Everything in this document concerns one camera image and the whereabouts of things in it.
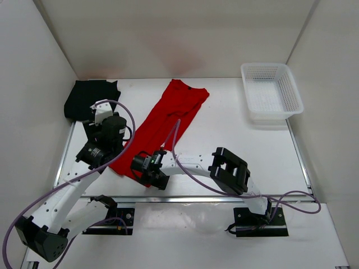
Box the red t shirt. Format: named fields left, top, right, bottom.
left=109, top=79, right=210, bottom=181

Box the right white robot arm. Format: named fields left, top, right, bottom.
left=130, top=147, right=273, bottom=224

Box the black t shirt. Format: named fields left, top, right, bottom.
left=64, top=80, right=121, bottom=122

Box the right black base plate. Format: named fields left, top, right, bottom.
left=225, top=207, right=289, bottom=238

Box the aluminium rail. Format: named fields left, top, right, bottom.
left=112, top=195, right=315, bottom=205

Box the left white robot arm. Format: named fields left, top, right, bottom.
left=15, top=113, right=127, bottom=262

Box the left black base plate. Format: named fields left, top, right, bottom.
left=82, top=207, right=135, bottom=236

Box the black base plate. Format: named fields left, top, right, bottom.
left=225, top=207, right=289, bottom=238
left=82, top=207, right=135, bottom=236

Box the white plastic basket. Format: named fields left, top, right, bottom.
left=241, top=63, right=304, bottom=122

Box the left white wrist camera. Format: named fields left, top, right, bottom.
left=90, top=99, right=113, bottom=126

